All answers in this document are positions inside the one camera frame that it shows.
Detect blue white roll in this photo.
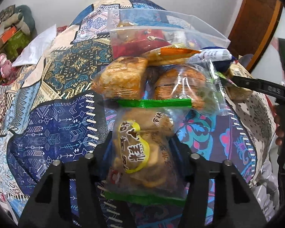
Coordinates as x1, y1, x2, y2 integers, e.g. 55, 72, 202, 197
187, 47, 236, 73

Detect round biscuit clear bag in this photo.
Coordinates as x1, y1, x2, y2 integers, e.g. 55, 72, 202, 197
116, 59, 229, 117

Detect yellow label cookie bag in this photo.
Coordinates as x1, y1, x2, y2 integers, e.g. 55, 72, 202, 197
105, 107, 189, 206

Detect orange end cracker packet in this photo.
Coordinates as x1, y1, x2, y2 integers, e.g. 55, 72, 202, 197
141, 45, 200, 67

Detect red snack packet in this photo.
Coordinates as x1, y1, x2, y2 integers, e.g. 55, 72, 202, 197
110, 29, 171, 59

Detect clear plastic storage bin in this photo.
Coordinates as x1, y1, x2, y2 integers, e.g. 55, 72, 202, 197
107, 8, 231, 50

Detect square pastry packet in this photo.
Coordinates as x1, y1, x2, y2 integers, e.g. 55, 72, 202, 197
91, 57, 148, 100

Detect person's right hand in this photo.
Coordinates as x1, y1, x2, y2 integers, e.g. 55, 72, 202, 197
274, 115, 285, 146

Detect brown wooden door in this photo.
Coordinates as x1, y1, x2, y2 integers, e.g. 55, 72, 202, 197
228, 0, 283, 72

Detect patchwork patterned bedspread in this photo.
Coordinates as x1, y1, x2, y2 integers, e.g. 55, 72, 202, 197
0, 0, 279, 222

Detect pink plush toy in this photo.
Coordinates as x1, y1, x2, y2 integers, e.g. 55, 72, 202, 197
0, 53, 13, 78

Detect white pillow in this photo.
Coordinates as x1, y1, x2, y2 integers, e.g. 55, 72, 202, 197
12, 24, 57, 67

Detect green cardboard box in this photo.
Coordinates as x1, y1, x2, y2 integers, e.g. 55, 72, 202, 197
4, 30, 32, 62

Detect cluttered green armchair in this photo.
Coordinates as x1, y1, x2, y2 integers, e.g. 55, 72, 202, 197
0, 5, 35, 53

